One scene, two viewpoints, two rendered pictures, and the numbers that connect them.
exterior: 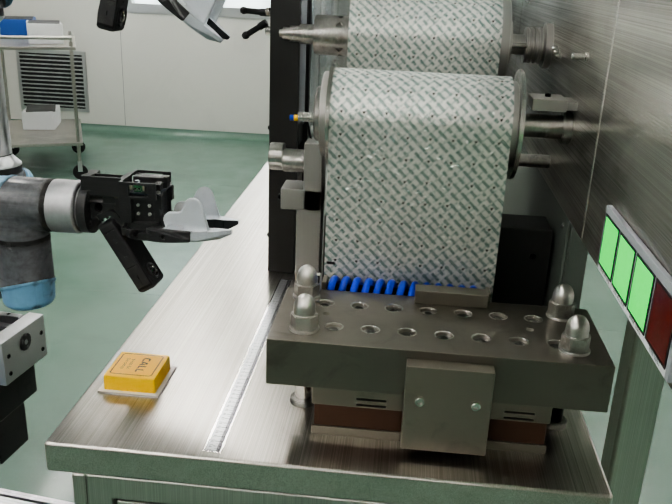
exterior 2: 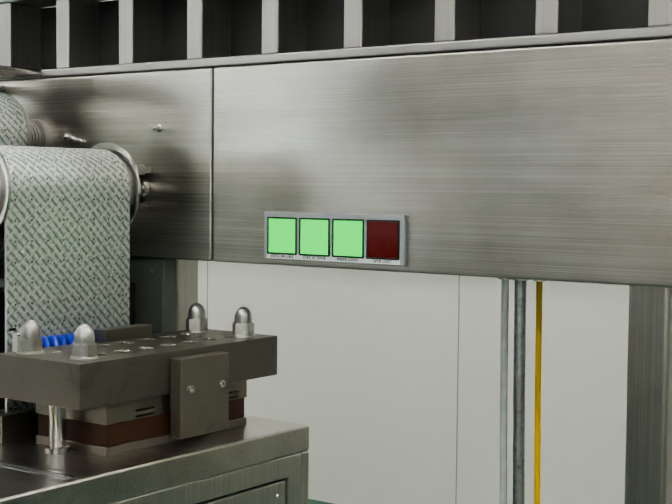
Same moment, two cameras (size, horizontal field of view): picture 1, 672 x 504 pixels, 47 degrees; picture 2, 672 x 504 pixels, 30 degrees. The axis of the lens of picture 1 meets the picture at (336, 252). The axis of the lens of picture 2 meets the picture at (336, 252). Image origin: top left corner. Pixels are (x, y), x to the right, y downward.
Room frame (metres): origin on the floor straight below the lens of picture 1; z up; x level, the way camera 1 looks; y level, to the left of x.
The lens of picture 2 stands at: (-0.29, 1.26, 1.26)
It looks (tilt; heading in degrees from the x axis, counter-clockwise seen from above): 3 degrees down; 301
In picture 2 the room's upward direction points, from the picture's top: 1 degrees clockwise
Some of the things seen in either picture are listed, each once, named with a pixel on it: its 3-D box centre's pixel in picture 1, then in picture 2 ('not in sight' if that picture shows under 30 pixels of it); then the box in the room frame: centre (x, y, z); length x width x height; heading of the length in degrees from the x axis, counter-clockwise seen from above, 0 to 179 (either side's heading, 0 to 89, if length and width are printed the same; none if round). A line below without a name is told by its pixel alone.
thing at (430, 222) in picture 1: (412, 227); (70, 283); (1.00, -0.10, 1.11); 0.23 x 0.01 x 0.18; 85
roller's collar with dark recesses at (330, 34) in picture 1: (333, 35); not in sight; (1.32, 0.02, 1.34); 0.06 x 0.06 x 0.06; 85
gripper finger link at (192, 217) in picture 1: (195, 218); not in sight; (0.99, 0.19, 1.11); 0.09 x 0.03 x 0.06; 76
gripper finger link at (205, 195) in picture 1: (206, 207); not in sight; (1.05, 0.19, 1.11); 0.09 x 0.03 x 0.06; 94
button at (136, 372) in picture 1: (137, 372); not in sight; (0.93, 0.26, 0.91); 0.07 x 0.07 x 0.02; 85
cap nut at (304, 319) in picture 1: (304, 311); (84, 341); (0.84, 0.03, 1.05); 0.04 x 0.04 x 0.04
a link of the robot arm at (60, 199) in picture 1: (72, 205); not in sight; (1.04, 0.37, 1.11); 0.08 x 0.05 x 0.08; 175
